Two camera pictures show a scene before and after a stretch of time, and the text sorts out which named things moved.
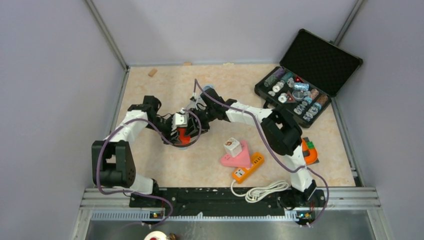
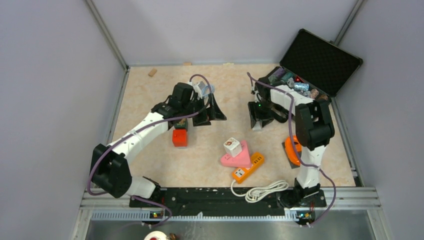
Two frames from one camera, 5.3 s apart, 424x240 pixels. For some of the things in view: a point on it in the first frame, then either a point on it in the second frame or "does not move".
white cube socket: (232, 146) does not move
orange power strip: (240, 174) does not move
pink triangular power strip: (242, 160) does not move
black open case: (312, 72) does not move
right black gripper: (196, 126) → (265, 119)
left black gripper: (173, 138) → (215, 114)
